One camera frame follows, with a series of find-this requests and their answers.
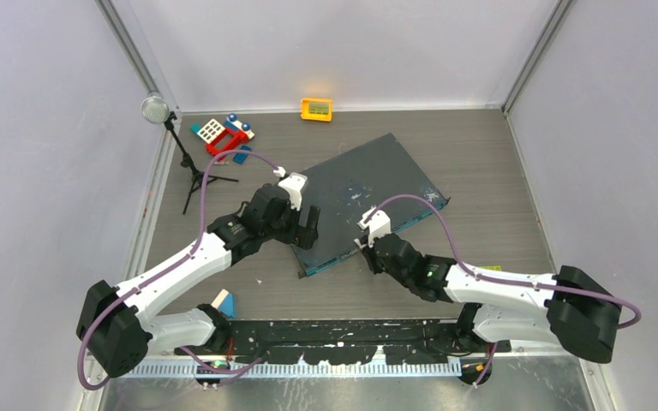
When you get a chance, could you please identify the dark grey network switch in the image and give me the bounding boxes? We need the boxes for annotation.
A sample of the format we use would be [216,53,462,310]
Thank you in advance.
[293,134,449,278]

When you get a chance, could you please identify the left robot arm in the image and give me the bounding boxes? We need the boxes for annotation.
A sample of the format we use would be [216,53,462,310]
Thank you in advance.
[76,173,320,378]

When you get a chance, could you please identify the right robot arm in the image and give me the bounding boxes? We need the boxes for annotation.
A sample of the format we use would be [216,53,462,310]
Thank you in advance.
[355,234,621,364]

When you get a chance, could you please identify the small blue toy brick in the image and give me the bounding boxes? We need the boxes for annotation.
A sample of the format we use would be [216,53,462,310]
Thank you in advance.
[233,145,252,164]

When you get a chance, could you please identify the blue white wedge block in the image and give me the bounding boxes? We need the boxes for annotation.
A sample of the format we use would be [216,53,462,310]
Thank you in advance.
[211,289,236,319]

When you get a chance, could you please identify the blue white toy brick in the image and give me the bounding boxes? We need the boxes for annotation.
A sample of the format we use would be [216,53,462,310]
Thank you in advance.
[224,113,254,140]

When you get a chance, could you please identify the white window toy brick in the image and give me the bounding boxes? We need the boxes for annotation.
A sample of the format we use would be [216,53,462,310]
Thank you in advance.
[196,119,226,145]

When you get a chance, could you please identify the green toy brick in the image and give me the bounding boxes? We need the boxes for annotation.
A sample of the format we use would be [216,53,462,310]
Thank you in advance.
[479,265,503,271]

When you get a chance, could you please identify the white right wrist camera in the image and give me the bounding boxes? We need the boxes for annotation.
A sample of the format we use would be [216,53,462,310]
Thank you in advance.
[354,207,392,249]

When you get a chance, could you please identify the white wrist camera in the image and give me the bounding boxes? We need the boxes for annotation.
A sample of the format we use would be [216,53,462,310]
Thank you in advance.
[272,166,308,211]
[354,207,392,249]

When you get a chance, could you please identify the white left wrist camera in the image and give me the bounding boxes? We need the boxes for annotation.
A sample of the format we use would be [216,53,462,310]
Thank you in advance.
[272,166,308,211]

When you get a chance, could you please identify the red toy brick frame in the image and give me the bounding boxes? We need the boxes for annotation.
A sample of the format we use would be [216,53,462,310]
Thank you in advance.
[205,128,250,158]

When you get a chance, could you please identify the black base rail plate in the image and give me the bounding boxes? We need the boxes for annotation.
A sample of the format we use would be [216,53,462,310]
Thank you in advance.
[199,319,490,366]

